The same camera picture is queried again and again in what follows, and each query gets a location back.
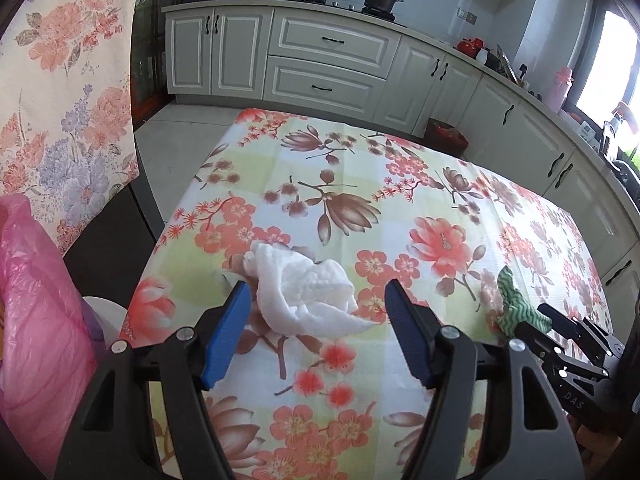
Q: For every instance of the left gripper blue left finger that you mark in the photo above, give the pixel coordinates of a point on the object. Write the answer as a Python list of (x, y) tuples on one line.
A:
[(220, 331)]

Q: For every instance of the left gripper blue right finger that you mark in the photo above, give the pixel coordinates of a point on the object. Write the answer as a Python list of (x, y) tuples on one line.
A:
[(414, 327)]

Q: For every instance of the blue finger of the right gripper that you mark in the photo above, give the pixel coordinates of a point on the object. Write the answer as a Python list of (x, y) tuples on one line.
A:
[(556, 360), (592, 340)]

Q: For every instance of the green zigzag cloth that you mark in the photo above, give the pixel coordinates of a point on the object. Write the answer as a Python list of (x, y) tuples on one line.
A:
[(516, 308)]

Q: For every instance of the white paper towel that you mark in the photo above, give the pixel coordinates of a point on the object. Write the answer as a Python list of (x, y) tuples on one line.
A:
[(298, 297)]

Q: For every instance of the pink-lined trash bin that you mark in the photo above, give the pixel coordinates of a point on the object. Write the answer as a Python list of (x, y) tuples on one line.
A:
[(47, 352)]

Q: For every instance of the red floor trash bin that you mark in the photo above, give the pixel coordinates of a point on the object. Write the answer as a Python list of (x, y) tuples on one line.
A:
[(444, 138)]

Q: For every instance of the white lower kitchen cabinets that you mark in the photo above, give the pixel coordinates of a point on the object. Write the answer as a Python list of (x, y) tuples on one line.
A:
[(339, 64)]

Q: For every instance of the pink thermos flask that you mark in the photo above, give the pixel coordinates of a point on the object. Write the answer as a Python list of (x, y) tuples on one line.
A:
[(558, 90)]

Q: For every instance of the floral curtain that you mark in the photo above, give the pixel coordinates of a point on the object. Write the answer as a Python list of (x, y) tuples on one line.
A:
[(67, 141)]

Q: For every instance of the window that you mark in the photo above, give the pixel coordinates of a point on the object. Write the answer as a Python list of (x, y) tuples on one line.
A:
[(607, 70)]

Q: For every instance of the red kettle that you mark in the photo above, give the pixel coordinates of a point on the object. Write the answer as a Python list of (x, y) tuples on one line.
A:
[(470, 47)]

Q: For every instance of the gas stove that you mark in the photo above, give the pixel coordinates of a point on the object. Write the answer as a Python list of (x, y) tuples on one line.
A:
[(388, 16)]

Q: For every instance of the red-framed glass door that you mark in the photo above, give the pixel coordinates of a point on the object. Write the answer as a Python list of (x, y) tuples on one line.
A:
[(148, 74)]

